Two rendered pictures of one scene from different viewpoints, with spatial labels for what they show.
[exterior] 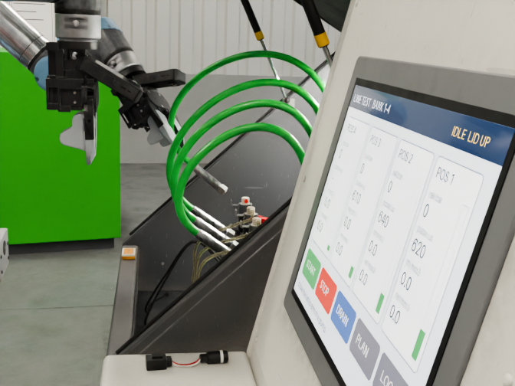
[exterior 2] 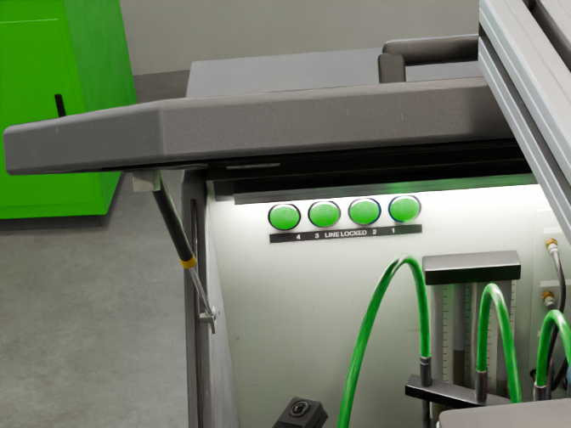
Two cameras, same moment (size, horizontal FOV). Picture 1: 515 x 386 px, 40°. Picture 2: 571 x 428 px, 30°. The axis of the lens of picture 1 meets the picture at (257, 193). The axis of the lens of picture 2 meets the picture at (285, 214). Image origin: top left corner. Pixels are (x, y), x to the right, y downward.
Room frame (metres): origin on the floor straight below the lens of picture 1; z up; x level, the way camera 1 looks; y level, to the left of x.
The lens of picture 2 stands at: (1.35, 1.10, 2.24)
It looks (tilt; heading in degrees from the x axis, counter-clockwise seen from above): 33 degrees down; 282
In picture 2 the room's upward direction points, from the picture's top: 5 degrees counter-clockwise
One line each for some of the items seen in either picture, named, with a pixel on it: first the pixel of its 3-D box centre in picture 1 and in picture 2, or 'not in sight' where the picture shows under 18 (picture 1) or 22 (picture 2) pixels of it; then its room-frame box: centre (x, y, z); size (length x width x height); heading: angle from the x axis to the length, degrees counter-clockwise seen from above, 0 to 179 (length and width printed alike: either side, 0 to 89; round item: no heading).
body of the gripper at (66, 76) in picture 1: (74, 76); not in sight; (1.21, 0.32, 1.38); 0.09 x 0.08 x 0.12; 99
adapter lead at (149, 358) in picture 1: (187, 358); not in sight; (0.97, 0.10, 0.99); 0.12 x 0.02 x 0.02; 104
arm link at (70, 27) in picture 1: (77, 28); not in sight; (1.21, 0.31, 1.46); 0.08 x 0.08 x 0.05
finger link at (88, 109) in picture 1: (88, 113); not in sight; (1.20, 0.29, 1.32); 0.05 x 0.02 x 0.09; 9
